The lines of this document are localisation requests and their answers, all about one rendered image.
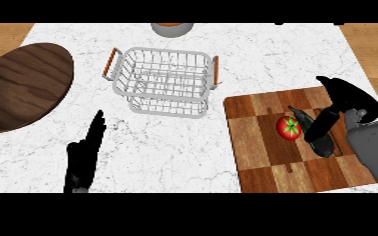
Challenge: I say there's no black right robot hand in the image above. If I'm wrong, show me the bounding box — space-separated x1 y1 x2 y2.
303 75 378 144

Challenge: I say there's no white wire tiered basket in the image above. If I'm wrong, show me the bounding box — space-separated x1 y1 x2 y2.
102 46 222 119

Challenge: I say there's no checkered wooden cutting board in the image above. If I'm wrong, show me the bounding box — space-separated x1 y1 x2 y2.
222 86 378 194

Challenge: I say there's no red tomato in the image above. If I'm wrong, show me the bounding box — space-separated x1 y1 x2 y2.
275 115 305 141

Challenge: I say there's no dark eggplant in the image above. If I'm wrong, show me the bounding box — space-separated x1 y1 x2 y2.
287 105 337 159

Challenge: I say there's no dark wooden oval board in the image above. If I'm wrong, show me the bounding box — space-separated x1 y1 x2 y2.
0 42 76 134

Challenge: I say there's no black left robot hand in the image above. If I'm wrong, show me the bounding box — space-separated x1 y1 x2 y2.
62 109 108 194

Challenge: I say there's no grey round pot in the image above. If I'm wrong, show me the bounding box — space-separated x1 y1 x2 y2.
150 22 194 39

